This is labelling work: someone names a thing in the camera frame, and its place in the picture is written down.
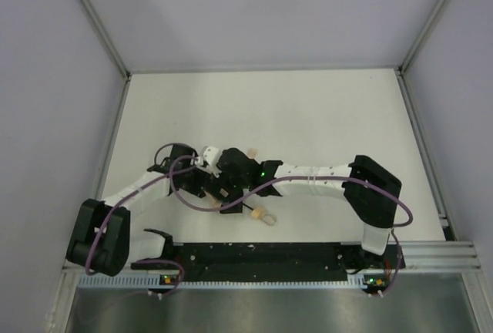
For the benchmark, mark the aluminium frame post left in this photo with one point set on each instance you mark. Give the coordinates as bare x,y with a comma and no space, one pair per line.
104,38

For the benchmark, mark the aluminium frame post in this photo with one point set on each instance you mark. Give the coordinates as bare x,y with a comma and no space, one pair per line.
427,28
104,38

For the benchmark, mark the aluminium frame post right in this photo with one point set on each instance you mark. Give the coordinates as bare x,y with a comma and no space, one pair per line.
427,28

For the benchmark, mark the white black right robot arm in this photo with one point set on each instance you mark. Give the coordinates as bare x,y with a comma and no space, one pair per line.
369,188

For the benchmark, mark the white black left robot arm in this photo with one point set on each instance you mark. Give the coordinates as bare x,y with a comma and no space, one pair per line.
104,240

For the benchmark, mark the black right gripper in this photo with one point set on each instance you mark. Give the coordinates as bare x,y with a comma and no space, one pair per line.
233,167

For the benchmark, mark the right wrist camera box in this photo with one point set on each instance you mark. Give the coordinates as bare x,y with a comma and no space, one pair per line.
208,159

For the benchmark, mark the aluminium frame rail front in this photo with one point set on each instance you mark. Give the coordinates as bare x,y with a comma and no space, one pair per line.
436,257

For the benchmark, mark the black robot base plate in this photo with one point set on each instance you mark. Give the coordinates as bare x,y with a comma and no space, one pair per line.
275,262

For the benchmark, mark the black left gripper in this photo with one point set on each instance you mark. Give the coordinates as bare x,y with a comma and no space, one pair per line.
182,171

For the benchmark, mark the beige and black folding umbrella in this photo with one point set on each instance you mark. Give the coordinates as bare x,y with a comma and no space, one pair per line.
258,213

